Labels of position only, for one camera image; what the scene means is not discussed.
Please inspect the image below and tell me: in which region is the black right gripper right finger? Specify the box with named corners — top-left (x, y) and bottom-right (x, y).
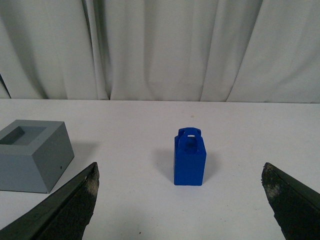
top-left (261, 162), bottom-right (320, 240)

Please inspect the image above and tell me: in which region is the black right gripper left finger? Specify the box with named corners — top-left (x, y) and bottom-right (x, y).
top-left (0, 162), bottom-right (100, 240)

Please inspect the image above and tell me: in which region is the blue plastic part with handle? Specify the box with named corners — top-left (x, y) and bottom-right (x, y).
top-left (173, 127), bottom-right (207, 186)

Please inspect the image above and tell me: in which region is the gray square base block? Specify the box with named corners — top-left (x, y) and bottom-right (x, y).
top-left (0, 119), bottom-right (75, 194)

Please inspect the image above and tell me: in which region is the white curtain backdrop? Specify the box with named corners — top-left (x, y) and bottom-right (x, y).
top-left (0, 0), bottom-right (320, 103)

